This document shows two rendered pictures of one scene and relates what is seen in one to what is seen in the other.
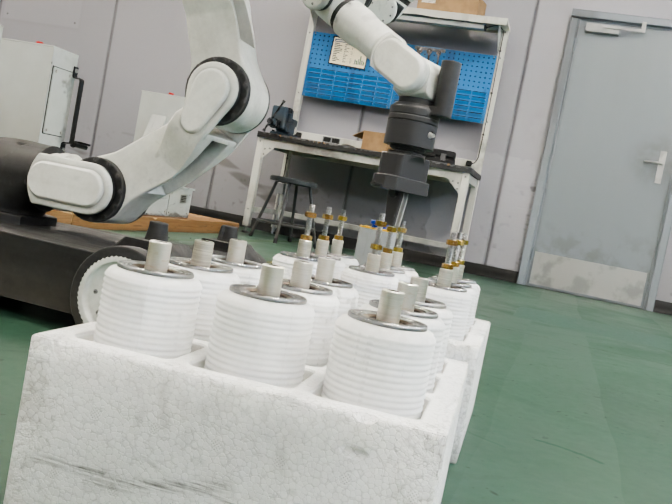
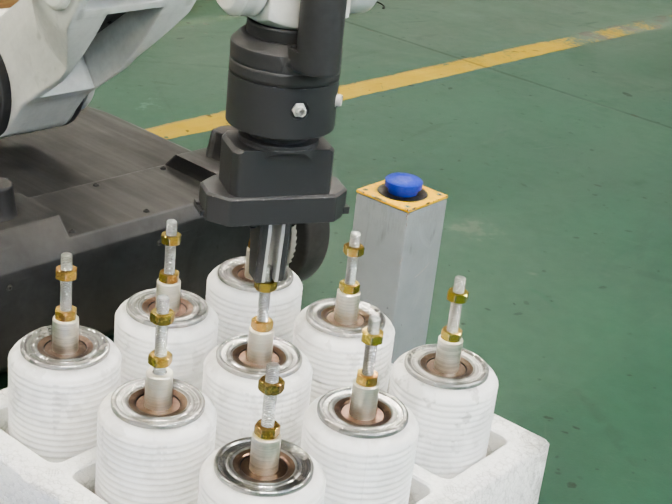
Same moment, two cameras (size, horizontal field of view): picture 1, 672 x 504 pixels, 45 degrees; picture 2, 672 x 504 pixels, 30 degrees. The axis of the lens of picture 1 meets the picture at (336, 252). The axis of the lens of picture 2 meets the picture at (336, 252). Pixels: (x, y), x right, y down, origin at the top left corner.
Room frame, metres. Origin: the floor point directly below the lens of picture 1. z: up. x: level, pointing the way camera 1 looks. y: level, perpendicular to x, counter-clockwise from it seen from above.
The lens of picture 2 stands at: (0.58, -0.55, 0.79)
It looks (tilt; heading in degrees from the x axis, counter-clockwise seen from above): 24 degrees down; 25
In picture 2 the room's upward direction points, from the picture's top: 6 degrees clockwise
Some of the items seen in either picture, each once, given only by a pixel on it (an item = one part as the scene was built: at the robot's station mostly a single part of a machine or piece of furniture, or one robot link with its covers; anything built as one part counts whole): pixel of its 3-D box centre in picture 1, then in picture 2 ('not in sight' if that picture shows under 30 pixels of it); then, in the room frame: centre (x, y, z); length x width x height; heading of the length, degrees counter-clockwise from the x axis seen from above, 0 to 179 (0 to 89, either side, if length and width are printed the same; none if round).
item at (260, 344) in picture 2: (385, 262); (260, 344); (1.42, -0.09, 0.26); 0.02 x 0.02 x 0.03
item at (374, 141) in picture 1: (384, 141); not in sight; (6.21, -0.20, 0.87); 0.40 x 0.30 x 0.23; 61
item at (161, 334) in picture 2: (378, 236); (161, 339); (1.31, -0.06, 0.31); 0.01 x 0.01 x 0.08
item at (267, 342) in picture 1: (250, 387); not in sight; (0.77, 0.06, 0.16); 0.10 x 0.10 x 0.18
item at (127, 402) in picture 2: (371, 272); (158, 403); (1.31, -0.06, 0.25); 0.08 x 0.08 x 0.01
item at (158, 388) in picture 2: (373, 264); (158, 389); (1.31, -0.06, 0.26); 0.02 x 0.02 x 0.03
